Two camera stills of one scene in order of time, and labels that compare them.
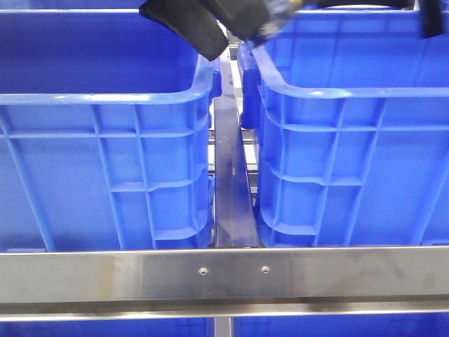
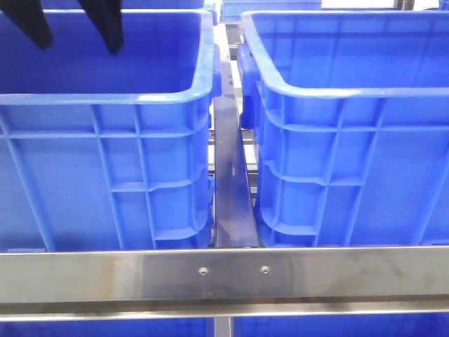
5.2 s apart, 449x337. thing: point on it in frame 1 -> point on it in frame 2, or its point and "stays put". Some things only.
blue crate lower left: (178, 327) stays put
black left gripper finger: (194, 20) -> (107, 17)
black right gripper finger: (246, 18) -> (30, 16)
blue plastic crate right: (352, 111) stays put
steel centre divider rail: (235, 224) stays put
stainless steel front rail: (125, 283) stays put
